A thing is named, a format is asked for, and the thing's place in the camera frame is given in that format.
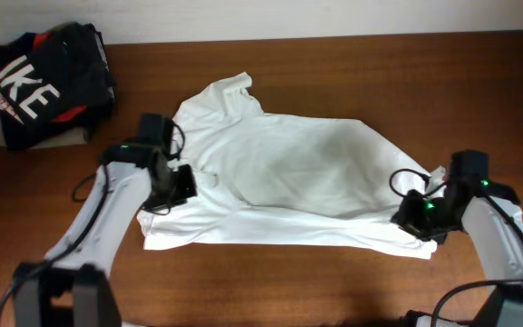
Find white polo shirt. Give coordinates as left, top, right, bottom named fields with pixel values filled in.
left=137, top=74, right=437, bottom=259

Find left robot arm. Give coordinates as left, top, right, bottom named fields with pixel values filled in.
left=0, top=114, right=197, bottom=327

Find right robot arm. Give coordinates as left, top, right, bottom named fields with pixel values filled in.
left=391, top=150, right=523, bottom=326

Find black folded shirt white letters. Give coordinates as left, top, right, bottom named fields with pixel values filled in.
left=0, top=22, right=116, bottom=151

